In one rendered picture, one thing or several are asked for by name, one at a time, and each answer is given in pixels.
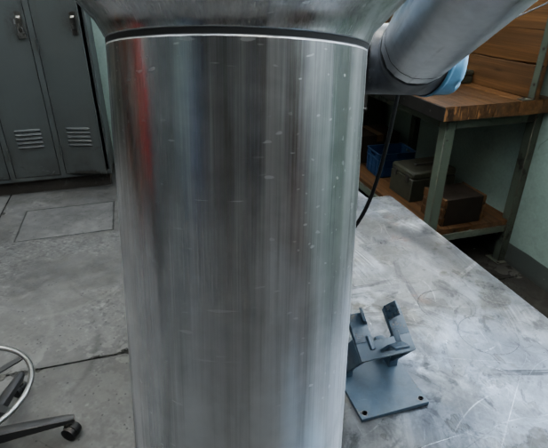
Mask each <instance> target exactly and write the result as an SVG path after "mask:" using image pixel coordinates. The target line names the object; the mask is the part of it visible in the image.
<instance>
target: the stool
mask: <svg viewBox="0 0 548 448"><path fill-rule="evenodd" d="M0 350H1V351H6V352H10V353H13V354H15V355H17V356H18V357H16V358H15V359H13V360H11V362H9V363H7V364H5V365H3V366H2V367H0V373H1V372H4V371H5V370H7V369H9V368H10V367H12V366H14V365H15V364H17V363H18V362H20V361H22V360H24V361H25V362H26V364H27V366H28V383H27V382H26V381H24V377H25V374H24V372H19V373H18V374H17V375H16V376H15V377H14V378H13V379H12V381H11V382H10V384H9V385H8V386H7V387H6V389H5V390H4V392H3V393H2V394H1V395H0V425H1V424H2V423H4V422H5V421H6V420H7V419H9V418H10V417H11V416H12V415H13V414H14V413H15V412H16V411H17V409H18V408H19V407H20V406H21V405H22V403H23V402H24V400H25V399H26V398H27V396H28V393H29V392H30V390H31V388H32V385H33V383H34V377H35V368H34V365H33V363H32V361H31V359H30V358H29V357H28V356H27V355H26V354H25V353H23V352H22V351H20V350H18V349H16V348H12V347H7V346H0ZM14 396H15V397H17V398H19V399H18V400H17V402H16V403H15V404H14V405H13V406H12V407H8V406H9V404H10V402H11V400H12V399H13V397H14ZM61 426H64V428H63V430H62V431H61V435H62V436H63V437H64V438H65V439H67V440H68V441H73V440H74V439H75V437H76V436H77V435H78V434H79V432H80V430H81V429H82V426H81V424H80V423H79V422H77V421H75V415H74V414H66V415H60V416H55V417H50V418H45V419H40V420H31V421H25V422H20V423H15V424H11V425H6V426H2V427H0V444H2V443H5V442H8V441H11V440H14V439H18V438H21V437H24V436H30V435H33V434H36V433H39V432H43V431H45V430H49V429H52V428H58V427H61Z"/></svg>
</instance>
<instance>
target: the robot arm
mask: <svg viewBox="0 0 548 448"><path fill-rule="evenodd" d="M75 1H76V3H77V4H78V5H79V6H80V7H81V8H82V9H83V10H84V11H85V12H86V13H87V14H88V15H89V16H90V17H91V18H92V19H93V20H94V21H95V22H96V24H97V26H98V27H99V30H100V31H101V33H102V35H103V36H104V37H105V42H106V54H107V77H108V89H109V100H110V112H111V124H112V136H113V148H114V160H115V183H116V195H117V207H118V219H119V231H120V243H121V254H122V267H123V289H124V302H125V314H126V325H127V338H128V349H129V361H130V374H131V396H132V409H133V422H134V432H135V447H136V448H341V444H342V430H343V417H344V403H345V377H346V363H347V350H348V336H349V323H350V309H351V296H352V282H353V256H354V243H355V230H356V216H357V203H358V189H359V176H360V162H361V136H362V122H363V109H364V95H365V94H389V95H416V96H419V97H430V96H433V95H447V94H451V93H452V92H454V91H455V90H457V88H458V87H459V86H460V84H461V81H462V80H463V79H464V77H465V71H466V68H467V64H468V58H469V54H470V53H472V52H473V51H474V50H476V49H477V48H478V47H480V46H481V45H482V44H484V43H485V42H486V41H487V40H489V39H490V38H491V37H492V36H493V35H494V34H496V33H497V32H498V31H499V30H501V29H502V28H504V27H505V26H506V25H507V24H509V23H510V22H511V21H512V20H514V19H515V18H517V17H518V16H519V15H520V14H522V13H523V12H525V11H526V10H527V9H528V8H529V7H530V6H531V5H532V4H534V3H535V2H537V1H538V0H75ZM392 15H393V17H392V18H391V20H390V22H389V23H385V22H386V21H387V20H388V19H389V18H390V17H391V16H392Z"/></svg>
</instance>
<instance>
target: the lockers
mask: <svg viewBox="0 0 548 448"><path fill-rule="evenodd" d="M18 27H19V32H20V33H21V32H22V29H21V28H23V31H24V32H25V33H26V36H27V38H21V39H19V36H18V33H19V32H18ZM20 27H21V28H20ZM112 171H113V147H112V141H111V136H110V131H109V126H108V120H107V111H106V105H105V100H104V94H103V89H102V83H101V78H100V72H99V63H98V58H97V53H96V47H95V42H94V36H93V31H92V25H91V17H90V16H89V15H88V14H87V13H86V12H85V11H84V10H83V9H82V8H81V7H80V6H79V5H78V4H77V3H76V1H75V0H0V196H7V195H16V194H24V193H33V192H42V191H50V190H59V189H67V188H83V187H92V186H101V185H109V184H112Z"/></svg>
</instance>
